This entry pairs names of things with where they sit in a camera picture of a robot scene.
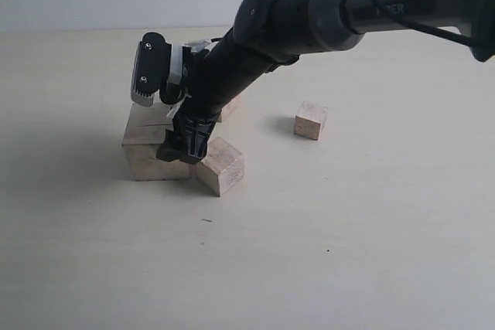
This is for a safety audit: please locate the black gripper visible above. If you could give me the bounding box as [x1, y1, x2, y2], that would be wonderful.
[156, 30, 271, 165]

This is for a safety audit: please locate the third largest wooden cube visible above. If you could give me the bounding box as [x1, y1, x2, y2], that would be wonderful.
[195, 137, 244, 197]

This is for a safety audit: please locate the second largest wooden cube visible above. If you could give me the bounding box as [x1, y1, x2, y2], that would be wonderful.
[217, 95, 241, 123]

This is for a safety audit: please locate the smallest wooden cube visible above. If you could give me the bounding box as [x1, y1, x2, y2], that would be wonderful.
[294, 100, 328, 141]

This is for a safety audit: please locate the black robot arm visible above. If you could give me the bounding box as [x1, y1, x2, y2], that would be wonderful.
[156, 0, 494, 165]

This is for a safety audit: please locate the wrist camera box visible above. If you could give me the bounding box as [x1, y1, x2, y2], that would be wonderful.
[131, 32, 172, 107]

